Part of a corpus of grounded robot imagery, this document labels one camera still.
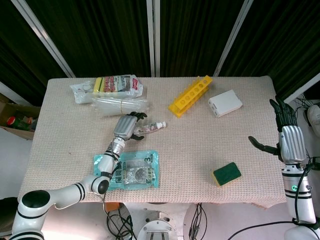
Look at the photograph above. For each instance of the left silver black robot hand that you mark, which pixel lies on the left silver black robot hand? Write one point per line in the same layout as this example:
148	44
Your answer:
125	126

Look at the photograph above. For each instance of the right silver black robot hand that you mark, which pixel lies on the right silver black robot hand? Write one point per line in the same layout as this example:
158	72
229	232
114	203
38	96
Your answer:
292	142

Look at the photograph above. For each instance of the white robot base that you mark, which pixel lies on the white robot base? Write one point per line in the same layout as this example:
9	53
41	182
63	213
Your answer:
156	228

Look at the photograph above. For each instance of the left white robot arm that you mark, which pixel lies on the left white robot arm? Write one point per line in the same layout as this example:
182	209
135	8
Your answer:
67	192

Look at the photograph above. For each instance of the clear plastic bag bundle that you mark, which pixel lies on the clear plastic bag bundle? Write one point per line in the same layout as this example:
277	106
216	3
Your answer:
120	106

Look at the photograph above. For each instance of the white rounded object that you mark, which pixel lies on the white rounded object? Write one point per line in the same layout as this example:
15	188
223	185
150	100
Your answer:
314	117

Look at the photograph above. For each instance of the bagged yellow sponge pack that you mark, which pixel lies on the bagged yellow sponge pack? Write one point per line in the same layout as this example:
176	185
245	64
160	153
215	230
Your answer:
117	85

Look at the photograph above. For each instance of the clear bag of white parts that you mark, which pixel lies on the clear bag of white parts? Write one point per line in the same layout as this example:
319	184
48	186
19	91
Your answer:
81	93

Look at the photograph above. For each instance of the teal steel scrubber package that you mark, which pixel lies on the teal steel scrubber package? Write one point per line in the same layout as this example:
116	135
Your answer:
147	178

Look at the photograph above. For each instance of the yellow test tube rack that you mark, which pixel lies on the yellow test tube rack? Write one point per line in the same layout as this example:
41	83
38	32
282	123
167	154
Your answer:
190	96

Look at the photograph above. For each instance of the green and yellow sponge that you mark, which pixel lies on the green and yellow sponge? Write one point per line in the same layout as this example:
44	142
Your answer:
228	173

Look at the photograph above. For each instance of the beige woven tablecloth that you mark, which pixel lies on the beige woven tablecloth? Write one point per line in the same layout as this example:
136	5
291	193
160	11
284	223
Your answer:
200	145

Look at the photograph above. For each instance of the white rectangular box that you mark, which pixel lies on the white rectangular box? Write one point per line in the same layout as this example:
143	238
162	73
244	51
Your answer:
226	102

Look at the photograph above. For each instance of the orange block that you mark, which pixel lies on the orange block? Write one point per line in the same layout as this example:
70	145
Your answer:
111	207

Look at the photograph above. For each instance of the brown cardboard box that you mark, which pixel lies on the brown cardboard box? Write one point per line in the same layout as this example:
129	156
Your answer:
17	112

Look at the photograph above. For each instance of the red and green packet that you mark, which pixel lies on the red and green packet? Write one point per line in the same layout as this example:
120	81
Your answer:
15	121

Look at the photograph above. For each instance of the white partition post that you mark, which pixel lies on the white partition post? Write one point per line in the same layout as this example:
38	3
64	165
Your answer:
302	88
231	37
153	37
42	37

